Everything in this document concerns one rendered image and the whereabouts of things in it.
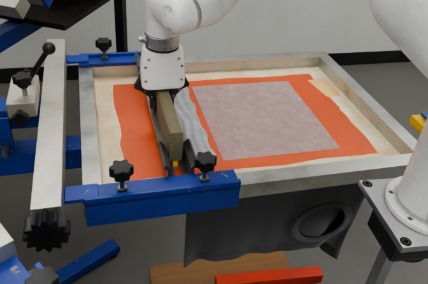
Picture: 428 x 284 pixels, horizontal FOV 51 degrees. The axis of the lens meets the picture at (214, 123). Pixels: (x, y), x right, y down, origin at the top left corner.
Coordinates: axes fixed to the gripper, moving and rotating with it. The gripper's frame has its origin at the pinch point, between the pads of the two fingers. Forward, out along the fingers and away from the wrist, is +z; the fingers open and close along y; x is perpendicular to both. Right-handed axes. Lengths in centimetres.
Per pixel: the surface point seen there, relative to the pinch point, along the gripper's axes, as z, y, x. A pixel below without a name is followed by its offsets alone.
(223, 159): 6.1, 11.6, -16.5
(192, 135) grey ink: 5.6, 6.5, -6.9
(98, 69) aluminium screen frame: 3.4, -14.0, 25.5
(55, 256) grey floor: 101, -38, 44
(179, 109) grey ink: 5.7, 5.6, 5.3
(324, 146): 6.1, 37.9, -15.4
